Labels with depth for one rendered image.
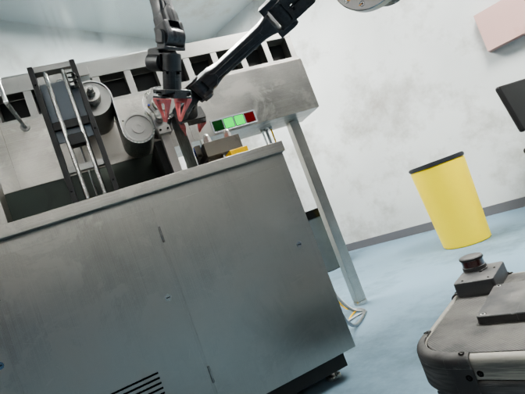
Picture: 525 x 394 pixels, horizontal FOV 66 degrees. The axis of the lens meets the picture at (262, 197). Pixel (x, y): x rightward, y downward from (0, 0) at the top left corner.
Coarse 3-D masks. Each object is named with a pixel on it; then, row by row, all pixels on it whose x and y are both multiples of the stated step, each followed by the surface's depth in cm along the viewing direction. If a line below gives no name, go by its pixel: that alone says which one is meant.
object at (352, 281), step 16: (288, 128) 243; (304, 144) 240; (304, 160) 238; (320, 192) 238; (320, 208) 238; (336, 224) 237; (336, 240) 236; (336, 256) 240; (352, 272) 235; (352, 288) 234
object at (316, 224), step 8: (312, 216) 372; (312, 224) 373; (320, 224) 374; (312, 232) 373; (320, 232) 373; (320, 240) 373; (328, 240) 375; (320, 248) 373; (328, 248) 374; (328, 256) 374; (328, 264) 373; (336, 264) 376; (328, 272) 373
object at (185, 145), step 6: (174, 126) 188; (174, 132) 192; (180, 132) 179; (186, 132) 170; (180, 138) 184; (186, 138) 173; (180, 144) 188; (186, 144) 177; (186, 150) 181; (192, 150) 170; (186, 156) 185; (186, 162) 189
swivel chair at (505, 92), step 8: (520, 80) 293; (496, 88) 284; (504, 88) 283; (512, 88) 286; (520, 88) 289; (504, 96) 281; (512, 96) 283; (520, 96) 286; (504, 104) 282; (512, 104) 281; (520, 104) 283; (512, 112) 279; (520, 112) 281; (520, 120) 278; (520, 128) 277
